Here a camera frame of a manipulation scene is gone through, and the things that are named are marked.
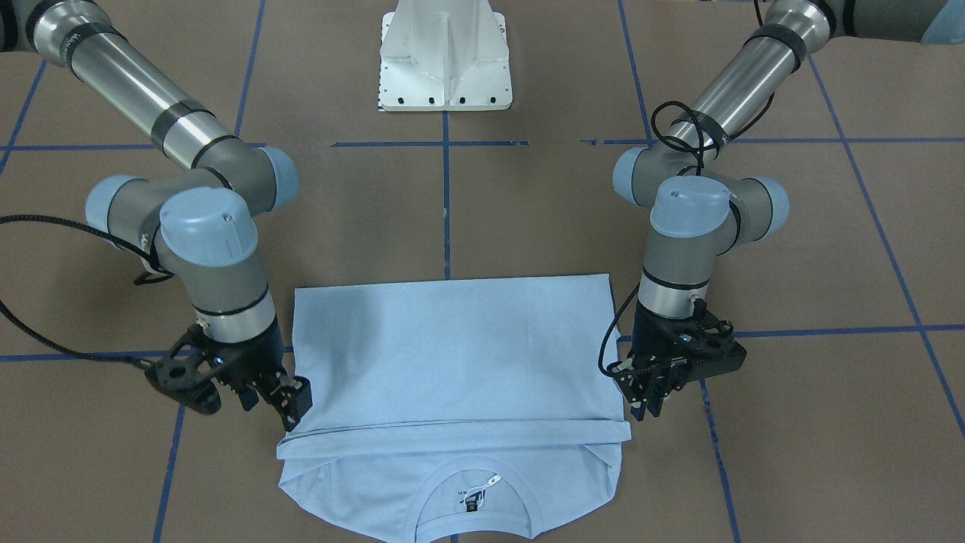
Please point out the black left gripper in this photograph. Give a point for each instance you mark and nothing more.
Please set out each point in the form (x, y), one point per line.
(647, 336)

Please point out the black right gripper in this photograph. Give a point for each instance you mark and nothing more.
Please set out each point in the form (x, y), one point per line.
(251, 360)

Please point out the light blue t-shirt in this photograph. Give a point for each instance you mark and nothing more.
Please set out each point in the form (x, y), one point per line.
(448, 407)

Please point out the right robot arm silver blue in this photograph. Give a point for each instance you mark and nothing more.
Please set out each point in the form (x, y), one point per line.
(197, 226)

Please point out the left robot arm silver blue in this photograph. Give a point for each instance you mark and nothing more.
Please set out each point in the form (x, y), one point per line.
(696, 215)

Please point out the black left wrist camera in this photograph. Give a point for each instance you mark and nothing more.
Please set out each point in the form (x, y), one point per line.
(708, 344)

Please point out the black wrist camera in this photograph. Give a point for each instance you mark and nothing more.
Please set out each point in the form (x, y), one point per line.
(708, 344)
(187, 371)

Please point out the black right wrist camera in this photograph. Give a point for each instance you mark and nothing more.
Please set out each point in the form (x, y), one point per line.
(187, 371)

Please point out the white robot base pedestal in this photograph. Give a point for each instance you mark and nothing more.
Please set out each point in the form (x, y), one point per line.
(444, 56)

